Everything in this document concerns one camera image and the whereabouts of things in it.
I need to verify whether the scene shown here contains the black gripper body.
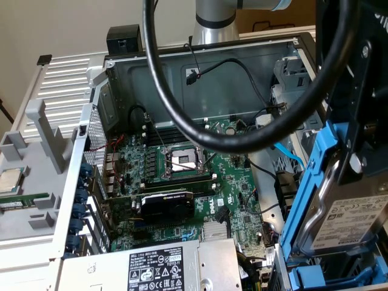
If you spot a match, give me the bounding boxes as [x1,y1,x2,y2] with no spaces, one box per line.
[315,0,388,104]

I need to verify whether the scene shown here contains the hard disk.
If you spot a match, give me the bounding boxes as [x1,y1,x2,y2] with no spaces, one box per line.
[278,119,388,258]

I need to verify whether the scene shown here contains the blue plastic disk carrier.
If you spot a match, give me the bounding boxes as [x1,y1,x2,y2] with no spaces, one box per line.
[287,248,383,287]

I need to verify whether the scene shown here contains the silver drive cage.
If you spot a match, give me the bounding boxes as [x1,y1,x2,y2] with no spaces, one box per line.
[255,56,328,166]

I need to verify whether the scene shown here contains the brown cardboard box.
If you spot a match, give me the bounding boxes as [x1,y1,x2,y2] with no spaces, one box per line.
[236,7,318,34]

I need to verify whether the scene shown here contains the green motherboard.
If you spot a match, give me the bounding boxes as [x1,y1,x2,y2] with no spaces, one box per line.
[104,116,267,253]

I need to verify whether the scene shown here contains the open PC case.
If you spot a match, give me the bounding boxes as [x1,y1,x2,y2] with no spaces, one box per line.
[48,32,388,291]

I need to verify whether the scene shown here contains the blue drive caddies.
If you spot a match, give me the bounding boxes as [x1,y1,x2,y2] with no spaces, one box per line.
[274,242,388,291]

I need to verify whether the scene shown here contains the black RAM slot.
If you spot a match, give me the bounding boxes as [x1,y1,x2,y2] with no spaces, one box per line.
[149,130,195,140]
[150,123,210,133]
[148,135,189,145]
[150,127,209,136]
[142,173,216,186]
[142,177,216,190]
[144,181,217,193]
[190,185,218,197]

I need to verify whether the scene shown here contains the silver chipset heat sink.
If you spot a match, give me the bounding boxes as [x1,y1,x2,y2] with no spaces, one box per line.
[202,222,228,243]

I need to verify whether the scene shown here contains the metal locking lever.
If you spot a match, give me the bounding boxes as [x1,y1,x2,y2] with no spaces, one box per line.
[144,112,167,152]
[168,159,201,172]

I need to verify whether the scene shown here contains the CPU socket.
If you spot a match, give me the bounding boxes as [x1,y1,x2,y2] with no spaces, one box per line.
[160,141,213,182]

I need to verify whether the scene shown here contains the black graphics card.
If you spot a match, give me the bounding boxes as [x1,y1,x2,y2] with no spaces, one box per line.
[101,189,196,227]

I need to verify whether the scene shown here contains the black box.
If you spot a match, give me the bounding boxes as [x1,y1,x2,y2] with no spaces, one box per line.
[105,24,143,56]

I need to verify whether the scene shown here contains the silver power supply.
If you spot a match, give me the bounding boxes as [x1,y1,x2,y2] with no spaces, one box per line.
[59,238,243,291]

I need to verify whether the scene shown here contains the grey parts rack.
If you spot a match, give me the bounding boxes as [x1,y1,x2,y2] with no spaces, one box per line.
[0,98,78,243]

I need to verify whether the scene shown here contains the green RAM stick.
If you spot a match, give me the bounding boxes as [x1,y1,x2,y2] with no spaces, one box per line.
[0,192,51,212]

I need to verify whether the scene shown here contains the silver CPU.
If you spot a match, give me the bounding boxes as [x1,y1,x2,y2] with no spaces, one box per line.
[0,166,25,195]

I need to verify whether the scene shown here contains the blue SATA wire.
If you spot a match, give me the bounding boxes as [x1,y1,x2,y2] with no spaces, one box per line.
[274,142,307,169]

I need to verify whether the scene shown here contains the black cable clip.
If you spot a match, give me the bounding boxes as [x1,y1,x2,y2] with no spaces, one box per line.
[266,102,288,122]

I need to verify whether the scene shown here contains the thin grey wire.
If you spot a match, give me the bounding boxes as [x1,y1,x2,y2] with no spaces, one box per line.
[244,188,281,215]

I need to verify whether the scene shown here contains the thick black camera cable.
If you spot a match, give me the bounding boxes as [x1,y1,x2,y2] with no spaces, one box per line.
[141,0,360,155]

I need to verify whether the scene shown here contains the black flat connector wire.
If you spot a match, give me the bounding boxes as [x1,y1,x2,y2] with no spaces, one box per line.
[215,205,230,242]

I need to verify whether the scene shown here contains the black wire with connector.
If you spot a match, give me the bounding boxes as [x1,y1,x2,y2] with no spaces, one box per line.
[185,58,273,110]

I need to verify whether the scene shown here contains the power supply cable bundle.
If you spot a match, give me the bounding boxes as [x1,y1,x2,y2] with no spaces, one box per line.
[236,248,275,291]

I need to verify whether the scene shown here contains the thin black tie wire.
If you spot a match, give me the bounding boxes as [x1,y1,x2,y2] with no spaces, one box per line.
[183,42,201,78]

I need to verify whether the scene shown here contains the black looped wire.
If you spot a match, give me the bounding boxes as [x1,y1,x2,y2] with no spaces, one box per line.
[129,104,152,122]

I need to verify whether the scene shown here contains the thin red wire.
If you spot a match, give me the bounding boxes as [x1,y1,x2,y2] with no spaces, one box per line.
[89,134,125,184]

